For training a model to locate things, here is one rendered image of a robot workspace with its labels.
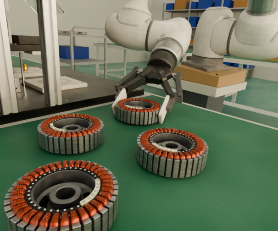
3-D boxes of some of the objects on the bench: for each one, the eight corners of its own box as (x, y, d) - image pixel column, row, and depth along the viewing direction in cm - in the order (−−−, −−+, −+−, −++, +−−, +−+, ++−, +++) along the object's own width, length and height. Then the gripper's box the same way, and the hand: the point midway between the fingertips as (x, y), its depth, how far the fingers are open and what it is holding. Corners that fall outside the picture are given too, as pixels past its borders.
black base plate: (54, 68, 117) (54, 64, 117) (144, 95, 77) (144, 88, 76) (-64, 76, 85) (-65, 70, 84) (-16, 128, 44) (-18, 118, 43)
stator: (126, 107, 61) (127, 94, 60) (166, 115, 57) (167, 101, 56) (106, 120, 51) (106, 105, 50) (152, 130, 48) (153, 113, 46)
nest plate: (36, 69, 99) (36, 67, 98) (52, 75, 89) (52, 72, 89) (-2, 72, 88) (-3, 68, 88) (12, 78, 79) (11, 74, 78)
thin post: (25, 83, 73) (21, 51, 70) (27, 84, 72) (24, 52, 69) (20, 84, 72) (16, 52, 68) (22, 85, 71) (18, 52, 67)
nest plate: (64, 79, 83) (63, 75, 83) (87, 86, 74) (87, 83, 73) (22, 83, 73) (21, 79, 72) (42, 92, 63) (42, 88, 63)
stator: (154, 138, 44) (156, 121, 42) (212, 156, 39) (216, 136, 37) (122, 163, 35) (123, 142, 33) (191, 191, 29) (196, 167, 28)
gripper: (202, 76, 65) (185, 135, 52) (129, 67, 73) (97, 117, 60) (204, 53, 59) (185, 113, 46) (125, 47, 67) (89, 96, 54)
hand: (138, 109), depth 54 cm, fingers closed on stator, 11 cm apart
